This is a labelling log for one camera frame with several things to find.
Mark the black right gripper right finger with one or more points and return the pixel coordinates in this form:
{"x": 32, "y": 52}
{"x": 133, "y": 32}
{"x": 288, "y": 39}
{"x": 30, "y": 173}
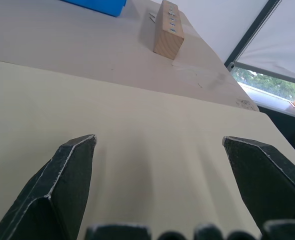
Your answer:
{"x": 265, "y": 180}

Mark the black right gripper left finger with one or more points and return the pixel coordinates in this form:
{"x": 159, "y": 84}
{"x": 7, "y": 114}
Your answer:
{"x": 62, "y": 190}

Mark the cream table mat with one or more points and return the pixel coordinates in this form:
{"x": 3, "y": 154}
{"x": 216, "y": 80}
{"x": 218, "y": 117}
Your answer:
{"x": 127, "y": 140}

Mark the white roller blind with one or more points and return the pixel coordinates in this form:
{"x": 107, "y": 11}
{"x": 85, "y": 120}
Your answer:
{"x": 275, "y": 37}

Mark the wooden block with screws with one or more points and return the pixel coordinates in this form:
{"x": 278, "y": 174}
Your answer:
{"x": 169, "y": 37}

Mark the blue plastic bin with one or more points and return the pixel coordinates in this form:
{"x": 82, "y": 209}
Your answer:
{"x": 97, "y": 6}

